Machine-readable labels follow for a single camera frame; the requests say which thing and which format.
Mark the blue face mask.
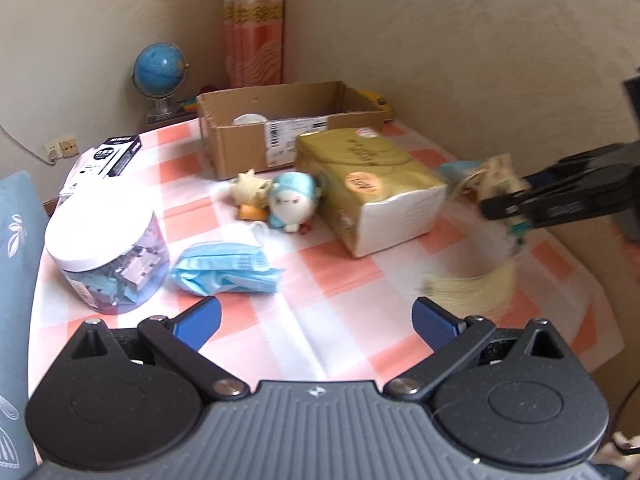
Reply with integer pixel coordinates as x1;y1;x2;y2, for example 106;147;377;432
436;160;482;184

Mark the blue desk globe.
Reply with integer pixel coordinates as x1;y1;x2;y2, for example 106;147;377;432
131;42;191;115

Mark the cream sachet with tassel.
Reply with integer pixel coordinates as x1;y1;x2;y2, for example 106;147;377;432
422;154;531;322

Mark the gold tissue pack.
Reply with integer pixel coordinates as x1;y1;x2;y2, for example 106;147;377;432
294;127;448;259

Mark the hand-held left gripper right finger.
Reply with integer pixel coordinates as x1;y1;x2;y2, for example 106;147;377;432
382;296;576;403

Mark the blue face mask pack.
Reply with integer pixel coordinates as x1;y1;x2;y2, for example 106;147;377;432
171;222;286;297

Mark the cream star plush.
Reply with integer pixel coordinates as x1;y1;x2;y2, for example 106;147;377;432
230;170;273;208

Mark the blue printed cushion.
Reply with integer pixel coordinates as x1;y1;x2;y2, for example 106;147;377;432
0;170;51;480

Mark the white cable on wall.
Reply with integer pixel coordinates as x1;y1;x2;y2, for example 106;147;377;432
0;122;53;164

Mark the thin printed book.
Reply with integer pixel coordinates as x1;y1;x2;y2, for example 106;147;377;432
146;109;199;126

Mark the yellow toy car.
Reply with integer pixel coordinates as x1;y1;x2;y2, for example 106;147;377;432
357;90;396;122

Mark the brown cardboard box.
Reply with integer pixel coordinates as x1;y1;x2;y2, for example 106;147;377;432
196;80;386;181

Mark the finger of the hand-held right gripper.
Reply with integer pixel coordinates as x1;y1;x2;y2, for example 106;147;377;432
520;141;640;188
479;165;632;228

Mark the pink checked tablecloth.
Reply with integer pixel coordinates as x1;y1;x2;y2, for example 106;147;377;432
27;117;626;401

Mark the white plush with blue hat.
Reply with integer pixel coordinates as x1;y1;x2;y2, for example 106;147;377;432
267;171;321;234

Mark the clear jar with white lid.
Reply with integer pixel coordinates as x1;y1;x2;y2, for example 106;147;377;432
44;191;172;316

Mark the black and white carton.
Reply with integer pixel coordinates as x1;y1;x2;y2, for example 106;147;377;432
60;135;142;197

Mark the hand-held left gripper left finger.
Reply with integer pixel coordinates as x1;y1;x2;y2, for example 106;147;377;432
67;296;251;403

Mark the pink curtain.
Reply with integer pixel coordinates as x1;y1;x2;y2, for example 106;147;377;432
222;0;287;88

